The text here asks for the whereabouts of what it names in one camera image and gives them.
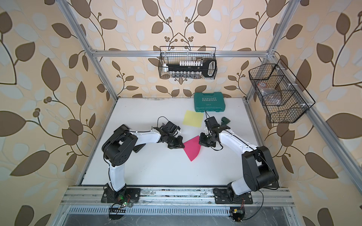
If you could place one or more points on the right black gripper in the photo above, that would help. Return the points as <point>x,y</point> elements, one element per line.
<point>202,141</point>

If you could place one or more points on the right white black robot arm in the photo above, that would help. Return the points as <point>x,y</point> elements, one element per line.
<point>258,168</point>

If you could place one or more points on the green black pipe wrench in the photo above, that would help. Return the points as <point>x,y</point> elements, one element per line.
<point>225,121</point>

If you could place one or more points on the black wire basket back wall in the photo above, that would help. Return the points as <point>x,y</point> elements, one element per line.
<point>169,54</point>

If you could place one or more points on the yellow square paper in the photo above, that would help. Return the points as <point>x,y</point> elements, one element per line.
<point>193,119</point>

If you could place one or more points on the plastic bag in basket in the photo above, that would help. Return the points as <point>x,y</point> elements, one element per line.
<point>270,96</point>

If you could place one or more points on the pink square paper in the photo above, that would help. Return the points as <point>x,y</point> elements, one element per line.
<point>192,148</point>

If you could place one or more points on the black wire basket right wall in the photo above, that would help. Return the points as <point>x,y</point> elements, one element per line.
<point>294,102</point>

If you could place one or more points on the black flat tray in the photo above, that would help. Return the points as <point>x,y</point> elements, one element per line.
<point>137,148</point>

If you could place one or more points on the aluminium front rail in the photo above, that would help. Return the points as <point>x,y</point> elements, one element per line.
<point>175,196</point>

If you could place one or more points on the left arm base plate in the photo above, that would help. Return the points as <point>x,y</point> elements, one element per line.
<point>128,195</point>

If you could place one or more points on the green tool case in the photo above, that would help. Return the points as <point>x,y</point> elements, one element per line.
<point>209,102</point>

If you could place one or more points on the black socket holder tool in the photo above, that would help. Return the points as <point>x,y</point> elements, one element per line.
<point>198,69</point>

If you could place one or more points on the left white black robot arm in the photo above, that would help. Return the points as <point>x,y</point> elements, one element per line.
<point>124,141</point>

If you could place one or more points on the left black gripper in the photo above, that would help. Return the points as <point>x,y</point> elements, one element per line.
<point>179,143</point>

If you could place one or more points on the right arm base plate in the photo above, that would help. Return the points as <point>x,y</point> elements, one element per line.
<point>227,196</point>

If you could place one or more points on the black wire basket wall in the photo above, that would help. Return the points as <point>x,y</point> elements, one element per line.
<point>169,54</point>
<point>294,102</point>

